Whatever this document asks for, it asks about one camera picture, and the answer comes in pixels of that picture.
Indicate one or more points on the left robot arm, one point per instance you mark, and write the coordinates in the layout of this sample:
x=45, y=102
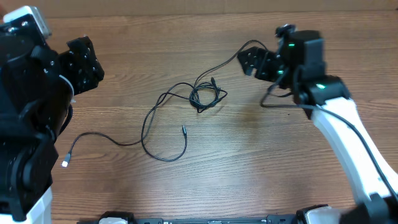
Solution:
x=37, y=88

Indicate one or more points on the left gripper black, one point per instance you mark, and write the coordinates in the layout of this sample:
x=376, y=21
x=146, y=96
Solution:
x=82, y=66

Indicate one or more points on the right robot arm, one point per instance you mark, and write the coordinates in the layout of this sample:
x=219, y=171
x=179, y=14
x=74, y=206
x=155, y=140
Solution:
x=298, y=66

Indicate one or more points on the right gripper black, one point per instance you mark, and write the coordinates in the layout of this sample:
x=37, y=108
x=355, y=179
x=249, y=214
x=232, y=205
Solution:
x=252, y=58

